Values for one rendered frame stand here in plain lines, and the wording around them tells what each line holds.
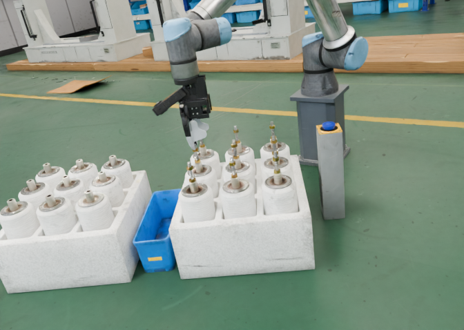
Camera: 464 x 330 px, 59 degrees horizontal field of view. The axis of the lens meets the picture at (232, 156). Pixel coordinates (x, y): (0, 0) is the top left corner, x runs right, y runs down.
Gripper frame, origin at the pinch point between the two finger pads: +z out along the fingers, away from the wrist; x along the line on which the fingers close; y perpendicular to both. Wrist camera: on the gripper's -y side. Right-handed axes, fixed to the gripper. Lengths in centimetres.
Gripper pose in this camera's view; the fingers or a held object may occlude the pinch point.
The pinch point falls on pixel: (192, 143)
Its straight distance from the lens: 122.3
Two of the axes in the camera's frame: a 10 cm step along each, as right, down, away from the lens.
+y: 9.9, -1.0, -1.2
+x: 0.6, -4.3, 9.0
